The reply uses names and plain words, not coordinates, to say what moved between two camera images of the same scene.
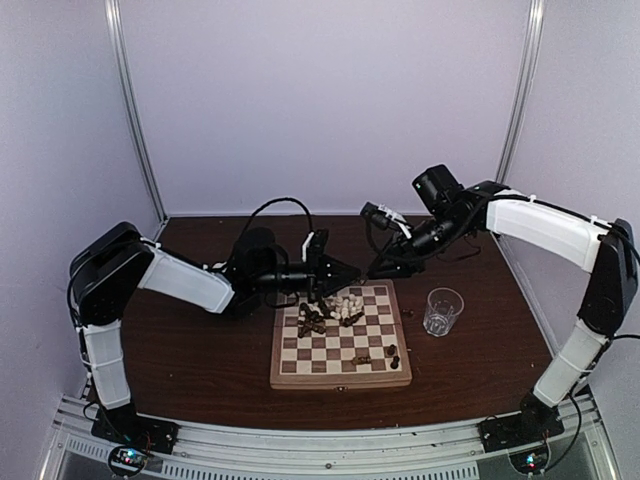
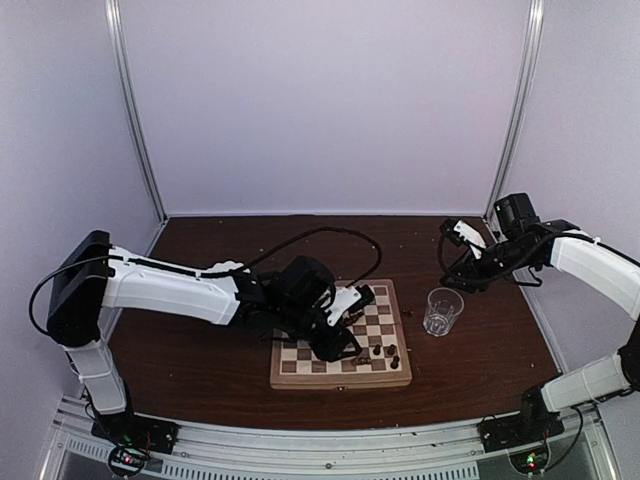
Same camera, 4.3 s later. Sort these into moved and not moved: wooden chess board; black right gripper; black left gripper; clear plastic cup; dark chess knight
Moved: black left gripper; black right gripper
Not moved: dark chess knight; wooden chess board; clear plastic cup
